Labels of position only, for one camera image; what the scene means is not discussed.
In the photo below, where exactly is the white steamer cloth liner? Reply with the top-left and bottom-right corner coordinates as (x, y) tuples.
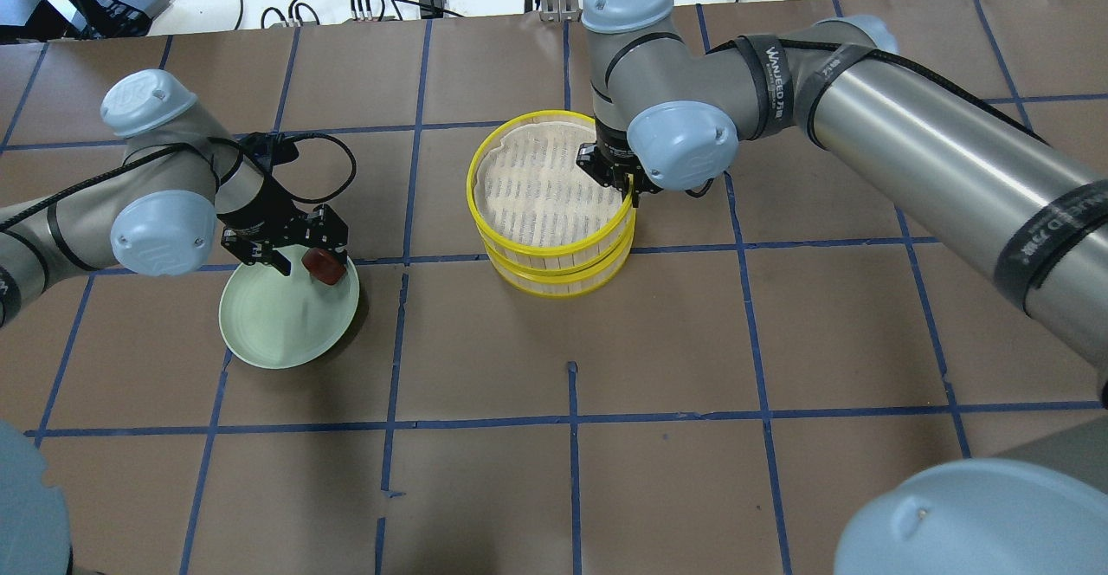
(472, 114), (624, 248)

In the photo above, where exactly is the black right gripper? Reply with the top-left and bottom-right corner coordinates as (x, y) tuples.
(577, 120), (646, 209)

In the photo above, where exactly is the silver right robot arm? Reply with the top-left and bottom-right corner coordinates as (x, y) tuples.
(578, 0), (1107, 574)

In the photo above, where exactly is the light green plate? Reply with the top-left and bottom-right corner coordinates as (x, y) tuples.
(218, 246), (361, 370)

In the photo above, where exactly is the yellow steamer layer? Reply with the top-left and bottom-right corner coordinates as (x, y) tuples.
(466, 110), (635, 275)
(483, 229), (634, 300)

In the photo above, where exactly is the yellow top steamer layer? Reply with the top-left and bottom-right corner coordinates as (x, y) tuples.
(466, 110), (635, 275)

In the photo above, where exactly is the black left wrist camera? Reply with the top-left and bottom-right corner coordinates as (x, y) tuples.
(238, 132), (300, 175)

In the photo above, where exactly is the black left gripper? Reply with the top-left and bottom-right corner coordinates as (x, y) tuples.
(216, 181), (349, 276)

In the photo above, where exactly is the brown bun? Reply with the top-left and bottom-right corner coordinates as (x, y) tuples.
(300, 248), (347, 287)

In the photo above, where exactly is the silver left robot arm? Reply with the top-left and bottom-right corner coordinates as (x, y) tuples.
(3, 68), (360, 369)

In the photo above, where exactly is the yellow bottom steamer layer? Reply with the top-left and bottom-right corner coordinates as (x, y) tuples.
(483, 229), (634, 300)

